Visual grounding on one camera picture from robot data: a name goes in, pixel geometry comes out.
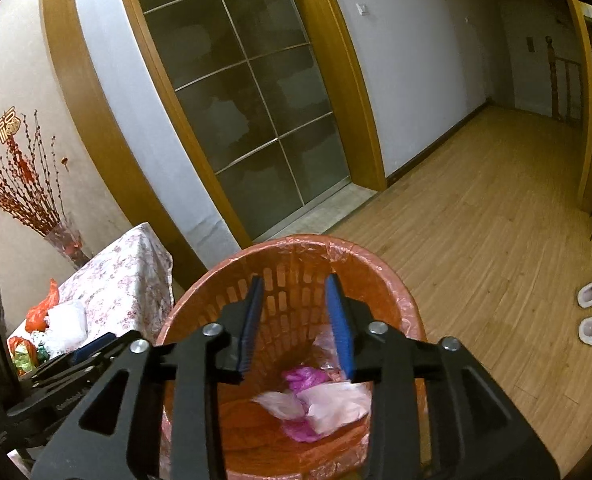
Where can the floral tablecloth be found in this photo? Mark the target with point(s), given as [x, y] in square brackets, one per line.
[116, 285]

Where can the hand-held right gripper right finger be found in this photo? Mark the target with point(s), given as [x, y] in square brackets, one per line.
[338, 325]

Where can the red and gold wall ornament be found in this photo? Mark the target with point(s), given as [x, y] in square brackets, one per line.
[7, 125]

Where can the glass vase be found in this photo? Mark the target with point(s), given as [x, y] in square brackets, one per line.
[68, 245]

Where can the orange plastic slotted basket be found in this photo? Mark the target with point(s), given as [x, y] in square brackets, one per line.
[276, 305]

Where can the wooden stair railing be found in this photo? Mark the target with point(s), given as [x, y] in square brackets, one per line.
[555, 85]

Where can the white crumpled plastic bag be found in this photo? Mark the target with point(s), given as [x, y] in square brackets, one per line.
[278, 404]

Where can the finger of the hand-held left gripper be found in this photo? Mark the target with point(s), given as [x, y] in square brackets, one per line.
[61, 372]
[93, 349]

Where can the pale pink plastic bag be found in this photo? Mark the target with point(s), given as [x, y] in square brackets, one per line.
[341, 405]

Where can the clear plastic wrap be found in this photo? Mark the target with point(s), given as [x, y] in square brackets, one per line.
[328, 352]

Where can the magenta plastic bag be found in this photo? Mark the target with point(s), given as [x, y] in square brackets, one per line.
[301, 379]

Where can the orange plastic bag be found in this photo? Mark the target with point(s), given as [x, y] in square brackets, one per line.
[43, 310]

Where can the white box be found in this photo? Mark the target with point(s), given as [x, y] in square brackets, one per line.
[588, 11]

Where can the frosted glass sliding door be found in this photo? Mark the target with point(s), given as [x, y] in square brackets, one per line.
[236, 85]

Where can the white plastic bag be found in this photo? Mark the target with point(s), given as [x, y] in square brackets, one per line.
[68, 327]
[278, 404]

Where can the green shiny plastic bag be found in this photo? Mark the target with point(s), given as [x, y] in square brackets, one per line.
[38, 344]

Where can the orange plastic waste basket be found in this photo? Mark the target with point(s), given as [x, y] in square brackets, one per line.
[400, 300]

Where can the wooden wall trim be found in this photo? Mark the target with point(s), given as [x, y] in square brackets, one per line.
[76, 85]

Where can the white light switch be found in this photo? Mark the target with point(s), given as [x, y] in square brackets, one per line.
[362, 8]

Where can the wooden door frame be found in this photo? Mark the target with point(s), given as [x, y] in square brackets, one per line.
[336, 60]

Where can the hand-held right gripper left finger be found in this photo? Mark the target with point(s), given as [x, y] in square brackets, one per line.
[251, 325]

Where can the wooden partition frame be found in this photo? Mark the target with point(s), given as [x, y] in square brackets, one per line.
[588, 135]

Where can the red and gold packet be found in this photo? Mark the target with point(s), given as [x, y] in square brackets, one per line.
[18, 360]

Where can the red willow branches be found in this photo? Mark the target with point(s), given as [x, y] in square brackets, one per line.
[21, 185]

